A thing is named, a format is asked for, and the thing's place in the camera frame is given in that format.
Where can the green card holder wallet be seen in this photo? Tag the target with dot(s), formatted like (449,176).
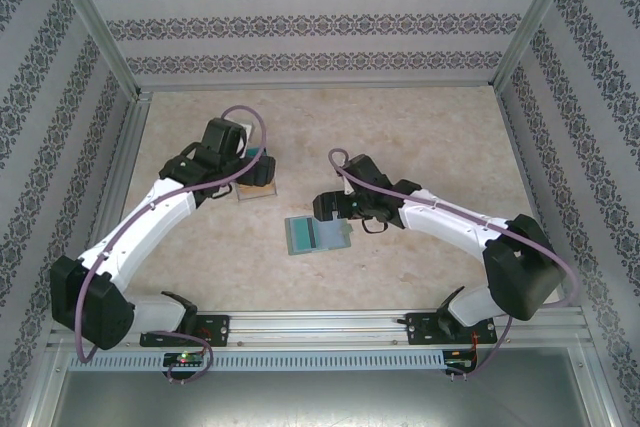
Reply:
(332,237)

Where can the green and tan card packet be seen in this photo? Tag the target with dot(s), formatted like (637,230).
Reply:
(250,197)

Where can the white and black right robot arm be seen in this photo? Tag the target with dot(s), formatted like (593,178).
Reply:
(445,222)

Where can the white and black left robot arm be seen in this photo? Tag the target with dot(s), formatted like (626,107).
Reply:
(150,219)

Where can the teal card with black stripe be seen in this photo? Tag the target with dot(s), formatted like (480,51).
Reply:
(300,234)
(252,152)

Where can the aluminium cross beam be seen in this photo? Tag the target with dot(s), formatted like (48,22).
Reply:
(320,85)

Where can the small controller circuit board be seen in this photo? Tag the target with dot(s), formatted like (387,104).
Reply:
(457,362)
(185,359)

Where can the grey metal sheet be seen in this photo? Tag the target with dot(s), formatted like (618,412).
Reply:
(320,402)

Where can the aluminium side rail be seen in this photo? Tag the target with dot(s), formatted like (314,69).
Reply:
(120,172)

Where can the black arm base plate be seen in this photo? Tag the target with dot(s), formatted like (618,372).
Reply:
(220,329)
(417,329)

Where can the long aluminium mounting rail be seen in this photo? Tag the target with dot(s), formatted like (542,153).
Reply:
(320,329)

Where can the aluminium frame post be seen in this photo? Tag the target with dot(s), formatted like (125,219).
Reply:
(533,22)
(97,22)

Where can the aluminium frame bar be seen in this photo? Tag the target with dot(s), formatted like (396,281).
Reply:
(42,387)
(602,387)

